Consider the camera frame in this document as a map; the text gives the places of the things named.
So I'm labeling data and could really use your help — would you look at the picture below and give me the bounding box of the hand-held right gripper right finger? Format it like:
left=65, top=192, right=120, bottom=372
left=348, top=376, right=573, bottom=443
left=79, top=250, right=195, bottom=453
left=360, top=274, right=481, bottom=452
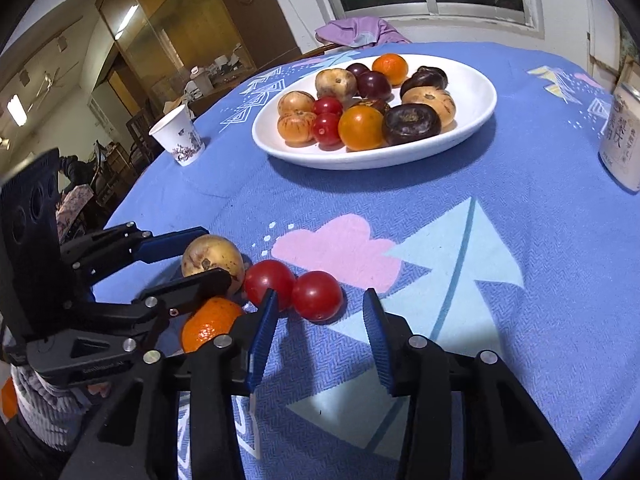
left=362, top=287, right=583, bottom=480

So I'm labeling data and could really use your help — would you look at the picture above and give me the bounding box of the wooden picture frame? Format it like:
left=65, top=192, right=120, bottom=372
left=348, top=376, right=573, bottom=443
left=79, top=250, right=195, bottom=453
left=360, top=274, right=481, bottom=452
left=616, top=52, right=640, bottom=95

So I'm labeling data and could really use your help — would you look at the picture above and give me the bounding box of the orange tan passion fruit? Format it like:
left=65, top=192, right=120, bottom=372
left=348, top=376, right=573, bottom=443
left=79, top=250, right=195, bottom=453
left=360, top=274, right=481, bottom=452
left=401, top=86, right=457, bottom=128

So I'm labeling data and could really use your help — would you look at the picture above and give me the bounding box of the wooden glass door cabinet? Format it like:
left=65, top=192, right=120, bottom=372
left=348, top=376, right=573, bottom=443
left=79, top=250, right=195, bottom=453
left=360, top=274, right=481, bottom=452
left=95, top=0, right=303, bottom=116

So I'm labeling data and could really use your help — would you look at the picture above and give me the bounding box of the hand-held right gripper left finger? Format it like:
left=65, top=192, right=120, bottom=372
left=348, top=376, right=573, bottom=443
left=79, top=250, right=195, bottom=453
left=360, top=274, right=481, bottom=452
left=57, top=288, right=279, bottom=480

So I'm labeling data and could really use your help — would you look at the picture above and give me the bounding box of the dark wrinkled passion fruit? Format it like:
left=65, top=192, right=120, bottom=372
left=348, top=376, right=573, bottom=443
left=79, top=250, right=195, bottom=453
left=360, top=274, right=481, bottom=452
left=350, top=98, right=392, bottom=115
left=381, top=103, right=443, bottom=147
left=400, top=66, right=449, bottom=98

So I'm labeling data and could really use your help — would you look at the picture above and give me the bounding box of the white beverage can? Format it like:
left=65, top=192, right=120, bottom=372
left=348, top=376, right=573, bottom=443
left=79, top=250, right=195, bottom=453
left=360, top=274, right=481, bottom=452
left=598, top=82, right=640, bottom=192

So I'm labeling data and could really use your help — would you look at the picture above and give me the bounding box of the person's left forearm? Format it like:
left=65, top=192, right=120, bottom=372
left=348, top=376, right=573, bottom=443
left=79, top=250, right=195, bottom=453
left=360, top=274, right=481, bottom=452
left=0, top=360, right=113, bottom=453

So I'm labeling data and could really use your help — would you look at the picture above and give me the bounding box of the orange mandarin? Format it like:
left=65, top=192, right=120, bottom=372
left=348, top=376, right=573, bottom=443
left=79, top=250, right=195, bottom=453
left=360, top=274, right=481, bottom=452
left=372, top=53, right=408, bottom=86
left=181, top=296, right=246, bottom=354

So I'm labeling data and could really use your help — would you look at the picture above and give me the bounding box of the striped orange passion fruit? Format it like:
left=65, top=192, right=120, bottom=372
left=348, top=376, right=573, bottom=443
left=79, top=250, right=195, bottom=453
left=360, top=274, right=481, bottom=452
left=277, top=112, right=317, bottom=145

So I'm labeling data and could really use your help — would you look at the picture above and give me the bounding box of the dark wooden chair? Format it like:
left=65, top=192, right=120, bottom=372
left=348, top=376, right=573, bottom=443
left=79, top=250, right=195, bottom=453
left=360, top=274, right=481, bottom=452
left=125, top=105, right=161, bottom=166

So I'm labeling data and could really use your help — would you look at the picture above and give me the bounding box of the white oval plate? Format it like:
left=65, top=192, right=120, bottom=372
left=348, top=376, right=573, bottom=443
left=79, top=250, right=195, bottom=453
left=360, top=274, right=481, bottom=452
left=251, top=53, right=498, bottom=170

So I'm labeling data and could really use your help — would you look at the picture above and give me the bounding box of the wooden chair with purple cloth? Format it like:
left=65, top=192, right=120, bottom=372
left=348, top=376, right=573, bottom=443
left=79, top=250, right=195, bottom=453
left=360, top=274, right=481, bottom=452
left=300, top=42, right=346, bottom=58

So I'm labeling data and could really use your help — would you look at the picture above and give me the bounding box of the pale yellow passion fruit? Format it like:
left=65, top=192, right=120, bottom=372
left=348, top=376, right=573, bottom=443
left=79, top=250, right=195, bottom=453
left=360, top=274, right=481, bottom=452
left=315, top=68, right=358, bottom=101

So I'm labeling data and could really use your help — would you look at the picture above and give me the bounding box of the purple cloth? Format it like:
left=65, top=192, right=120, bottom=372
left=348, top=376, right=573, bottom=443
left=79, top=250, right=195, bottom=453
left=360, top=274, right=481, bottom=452
left=315, top=16, right=412, bottom=47

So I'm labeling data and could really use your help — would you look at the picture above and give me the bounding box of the white floral paper cup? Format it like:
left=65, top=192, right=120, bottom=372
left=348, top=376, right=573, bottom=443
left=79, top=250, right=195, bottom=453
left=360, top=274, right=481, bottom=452
left=148, top=105, right=206, bottom=167

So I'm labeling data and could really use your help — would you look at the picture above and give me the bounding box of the blue printed tablecloth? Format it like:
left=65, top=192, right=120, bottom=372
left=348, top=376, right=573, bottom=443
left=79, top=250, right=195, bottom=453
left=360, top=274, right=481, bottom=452
left=92, top=42, right=640, bottom=480

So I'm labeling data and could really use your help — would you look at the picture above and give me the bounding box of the tan spotted passion fruit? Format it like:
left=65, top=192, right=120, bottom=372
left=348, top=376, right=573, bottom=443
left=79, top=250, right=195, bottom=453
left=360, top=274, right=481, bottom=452
left=181, top=234, right=246, bottom=296

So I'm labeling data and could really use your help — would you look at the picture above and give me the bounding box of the fluorescent ceiling light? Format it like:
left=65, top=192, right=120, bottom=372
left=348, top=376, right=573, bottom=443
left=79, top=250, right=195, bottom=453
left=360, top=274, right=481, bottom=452
left=6, top=94, right=28, bottom=126

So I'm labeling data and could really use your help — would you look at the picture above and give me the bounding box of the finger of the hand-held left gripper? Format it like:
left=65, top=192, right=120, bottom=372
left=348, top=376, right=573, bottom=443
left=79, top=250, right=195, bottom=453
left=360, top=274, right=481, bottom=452
left=62, top=222, right=211, bottom=286
left=95, top=268, right=233, bottom=331

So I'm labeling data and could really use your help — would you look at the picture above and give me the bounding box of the orange yellow tomato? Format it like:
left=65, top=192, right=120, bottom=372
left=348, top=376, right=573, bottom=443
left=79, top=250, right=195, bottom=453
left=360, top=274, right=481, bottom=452
left=338, top=105, right=386, bottom=152

